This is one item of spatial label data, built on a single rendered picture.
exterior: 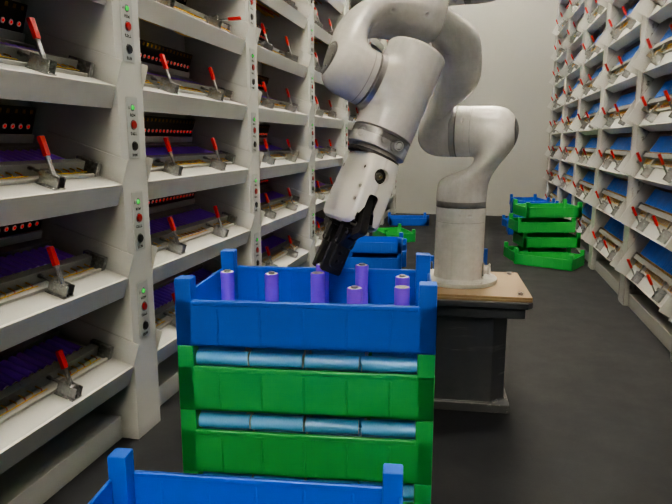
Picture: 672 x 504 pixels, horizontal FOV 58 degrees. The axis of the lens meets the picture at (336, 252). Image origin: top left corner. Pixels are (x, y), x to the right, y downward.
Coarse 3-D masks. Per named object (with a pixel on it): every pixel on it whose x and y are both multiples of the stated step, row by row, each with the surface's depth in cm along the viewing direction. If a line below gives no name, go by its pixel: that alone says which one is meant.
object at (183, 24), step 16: (144, 0) 127; (144, 16) 129; (160, 16) 135; (176, 16) 141; (224, 16) 182; (176, 32) 168; (192, 32) 150; (208, 32) 158; (224, 32) 167; (240, 32) 182; (224, 48) 170; (240, 48) 180
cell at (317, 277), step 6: (312, 276) 78; (318, 276) 77; (324, 276) 78; (312, 282) 78; (318, 282) 77; (324, 282) 78; (312, 288) 78; (318, 288) 78; (324, 288) 78; (312, 294) 78; (318, 294) 78; (324, 294) 78; (312, 300) 78; (318, 300) 78; (324, 300) 79
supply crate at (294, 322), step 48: (192, 288) 70; (240, 288) 90; (288, 288) 89; (336, 288) 88; (384, 288) 87; (432, 288) 67; (192, 336) 71; (240, 336) 70; (288, 336) 70; (336, 336) 69; (384, 336) 68; (432, 336) 68
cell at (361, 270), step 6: (360, 264) 84; (366, 264) 84; (360, 270) 83; (366, 270) 84; (360, 276) 83; (366, 276) 84; (360, 282) 84; (366, 282) 84; (366, 288) 84; (366, 294) 84; (366, 300) 84
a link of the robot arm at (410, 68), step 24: (408, 48) 81; (432, 48) 81; (384, 72) 80; (408, 72) 81; (432, 72) 82; (384, 96) 81; (408, 96) 81; (360, 120) 83; (384, 120) 81; (408, 120) 82
